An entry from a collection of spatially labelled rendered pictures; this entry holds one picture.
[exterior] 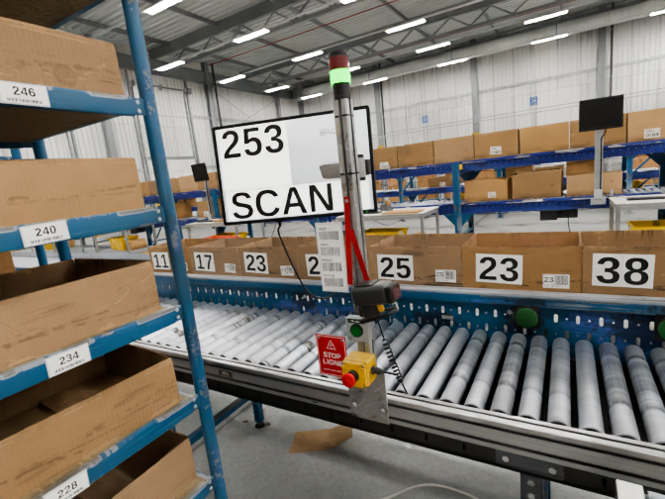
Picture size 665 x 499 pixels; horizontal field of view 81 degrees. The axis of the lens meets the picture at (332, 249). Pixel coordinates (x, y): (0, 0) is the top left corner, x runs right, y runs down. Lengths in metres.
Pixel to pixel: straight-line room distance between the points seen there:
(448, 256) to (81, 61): 1.28
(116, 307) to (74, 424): 0.20
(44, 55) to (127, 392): 0.58
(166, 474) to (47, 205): 0.58
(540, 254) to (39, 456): 1.43
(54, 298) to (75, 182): 0.19
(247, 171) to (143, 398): 0.69
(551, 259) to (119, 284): 1.31
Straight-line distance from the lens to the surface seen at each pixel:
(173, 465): 1.00
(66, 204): 0.78
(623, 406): 1.23
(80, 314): 0.80
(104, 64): 0.86
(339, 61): 1.05
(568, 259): 1.54
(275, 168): 1.20
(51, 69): 0.81
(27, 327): 0.77
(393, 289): 0.97
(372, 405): 1.20
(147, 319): 0.82
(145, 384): 0.87
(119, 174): 0.82
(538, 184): 5.79
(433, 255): 1.61
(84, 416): 0.83
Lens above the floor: 1.36
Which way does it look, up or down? 11 degrees down
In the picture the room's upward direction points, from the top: 6 degrees counter-clockwise
